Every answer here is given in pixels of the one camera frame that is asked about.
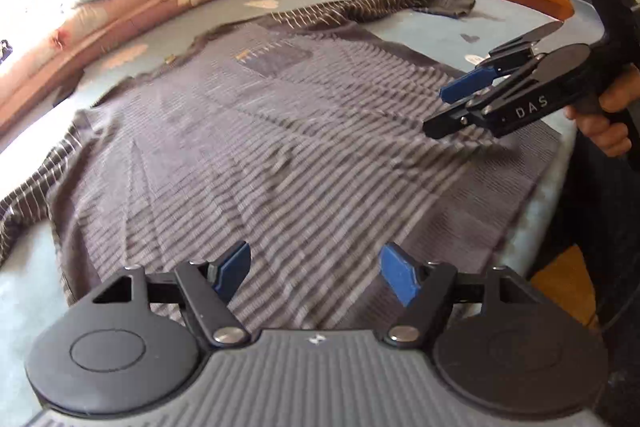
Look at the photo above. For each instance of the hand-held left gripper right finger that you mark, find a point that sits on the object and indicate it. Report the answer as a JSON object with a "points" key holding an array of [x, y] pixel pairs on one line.
{"points": [[400, 272]]}

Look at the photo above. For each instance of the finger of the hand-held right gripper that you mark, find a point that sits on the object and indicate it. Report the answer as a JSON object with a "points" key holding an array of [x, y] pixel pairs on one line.
{"points": [[445, 124], [465, 86]]}

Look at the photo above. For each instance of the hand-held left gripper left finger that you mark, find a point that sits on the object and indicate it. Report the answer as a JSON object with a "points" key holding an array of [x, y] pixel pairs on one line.
{"points": [[235, 264]]}

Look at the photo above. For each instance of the grey striped knit sweater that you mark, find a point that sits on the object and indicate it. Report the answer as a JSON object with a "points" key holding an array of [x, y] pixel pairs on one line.
{"points": [[250, 132]]}

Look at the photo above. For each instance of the person's right hand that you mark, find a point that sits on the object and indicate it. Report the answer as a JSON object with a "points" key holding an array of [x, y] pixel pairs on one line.
{"points": [[600, 137]]}

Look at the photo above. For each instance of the blue floral bed sheet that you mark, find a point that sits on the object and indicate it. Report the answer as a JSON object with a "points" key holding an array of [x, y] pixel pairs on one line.
{"points": [[450, 22]]}

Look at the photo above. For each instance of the folded pink floral quilt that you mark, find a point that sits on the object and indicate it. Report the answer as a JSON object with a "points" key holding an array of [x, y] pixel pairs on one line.
{"points": [[100, 22]]}

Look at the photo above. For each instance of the black crumpled garment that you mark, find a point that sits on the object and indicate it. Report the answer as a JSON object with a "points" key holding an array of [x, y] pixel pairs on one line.
{"points": [[5, 51]]}

